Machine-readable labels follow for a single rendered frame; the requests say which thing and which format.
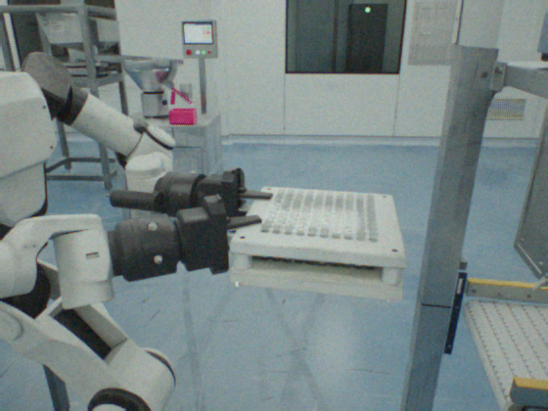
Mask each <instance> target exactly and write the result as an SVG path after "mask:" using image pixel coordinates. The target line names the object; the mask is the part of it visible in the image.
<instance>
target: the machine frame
mask: <svg viewBox="0 0 548 411"><path fill-rule="evenodd" d="M498 53H499V49H492V48H481V47H472V46H461V45H454V47H453V53H452V66H451V72H450V78H449V84H448V91H447V97H446V103H445V110H444V116H443V122H442V128H441V135H440V140H439V147H438V154H437V160H436V166H435V180H434V190H433V197H432V202H431V209H430V216H429V223H428V228H427V235H426V241H425V247H424V253H423V260H422V266H421V272H420V279H419V285H418V292H417V297H416V304H415V310H414V316H413V329H412V336H411V342H410V348H409V351H410V357H409V361H408V364H407V367H406V373H405V379H404V386H403V392H402V398H401V404H400V410H399V411H432V408H433V402H434V394H435V388H436V383H437V378H438V373H439V368H440V363H441V357H442V353H443V349H444V343H445V338H446V334H447V328H448V323H449V318H450V313H451V308H452V307H451V306H452V302H453V298H454V293H455V288H456V278H457V272H458V268H459V263H460V257H461V252H462V248H463V243H464V238H465V233H466V227H467V223H468V218H469V212H470V207H471V202H472V197H473V192H474V187H475V182H476V178H477V167H478V162H479V157H480V148H481V142H482V138H483V133H484V128H485V123H486V117H487V113H488V108H489V102H490V97H491V93H492V89H474V83H475V77H476V72H477V66H478V61H497V57H498Z"/></svg>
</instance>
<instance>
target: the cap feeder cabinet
mask: <svg viewBox="0 0 548 411"><path fill-rule="evenodd" d="M128 117H129V118H131V119H135V118H141V119H143V120H144V121H146V123H148V124H150V125H153V126H156V127H158V128H160V129H161V130H163V131H164V132H166V133H167V135H170V136H171V137H172V138H173V139H174V141H175V144H176V145H175V146H174V148H173V149H172V150H171V152H172V156H173V160H172V171H176V172H188V173H190V171H195V172H196V173H198V174H204V175H206V176H207V177H209V176H210V175H211V174H221V175H222V174H223V161H222V140H221V118H220V117H221V112H208V113H207V114H202V112H197V118H198V121H197V122H196V123H194V124H193V125H187V124H169V117H168V115H158V116H156V117H155V118H151V116H148V115H143V112H142V111H139V112H137V113H135V114H129V115H128ZM115 163H116V170H117V177H118V183H119V189H121V190H128V189H127V181H126V174H125V173H124V172H123V168H122V166H121V165H120V164H119V163H118V161H117V160H116V159H115ZM122 210H123V220H127V219H131V211H130V208H122Z"/></svg>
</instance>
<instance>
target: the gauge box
mask: <svg viewBox="0 0 548 411"><path fill-rule="evenodd" d="M514 247H515V249H516V250H517V253H518V254H519V255H520V257H521V258H522V259H523V261H524V262H525V264H526V265H527V266H528V267H529V268H530V269H531V271H532V272H533V273H534V275H535V277H536V279H537V280H538V281H539V280H540V279H541V278H542V277H543V276H545V275H546V274H548V103H547V106H546V111H545V115H544V118H543V121H542V126H541V130H540V134H539V138H538V142H537V146H536V150H535V158H534V162H533V166H532V170H531V174H530V178H529V182H528V185H527V189H526V194H525V201H524V204H523V208H522V213H521V217H520V221H519V225H518V229H517V237H516V241H515V244H514Z"/></svg>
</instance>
